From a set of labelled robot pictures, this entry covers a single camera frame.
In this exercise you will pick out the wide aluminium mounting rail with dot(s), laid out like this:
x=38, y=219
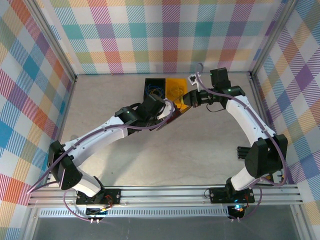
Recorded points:
x=162, y=195

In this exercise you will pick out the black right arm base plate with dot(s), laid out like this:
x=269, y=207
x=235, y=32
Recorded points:
x=217, y=195

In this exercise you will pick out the yellow plastic bin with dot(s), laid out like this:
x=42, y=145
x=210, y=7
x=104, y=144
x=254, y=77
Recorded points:
x=176, y=86

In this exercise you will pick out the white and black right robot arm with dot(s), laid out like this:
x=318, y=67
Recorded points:
x=240, y=112

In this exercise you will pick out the aluminium side floor rail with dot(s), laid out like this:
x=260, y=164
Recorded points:
x=70, y=95
x=263, y=112

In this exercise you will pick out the aluminium frame post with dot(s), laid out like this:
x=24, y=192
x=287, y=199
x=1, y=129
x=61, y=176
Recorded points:
x=273, y=37
x=55, y=43

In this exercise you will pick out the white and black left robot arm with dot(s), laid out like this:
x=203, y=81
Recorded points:
x=100, y=135

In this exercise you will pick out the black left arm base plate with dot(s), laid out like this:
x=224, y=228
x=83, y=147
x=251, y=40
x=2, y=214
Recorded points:
x=115, y=196

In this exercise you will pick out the aluminium lower frame bar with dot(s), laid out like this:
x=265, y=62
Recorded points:
x=301, y=223
x=31, y=225

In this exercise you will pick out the black board with orange print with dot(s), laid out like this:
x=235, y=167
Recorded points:
x=269, y=177

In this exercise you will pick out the black plastic bin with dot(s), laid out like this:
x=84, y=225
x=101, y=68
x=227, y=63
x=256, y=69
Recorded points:
x=155, y=81

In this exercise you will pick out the black extrusion stack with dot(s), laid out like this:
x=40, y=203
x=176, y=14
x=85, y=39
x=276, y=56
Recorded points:
x=242, y=152

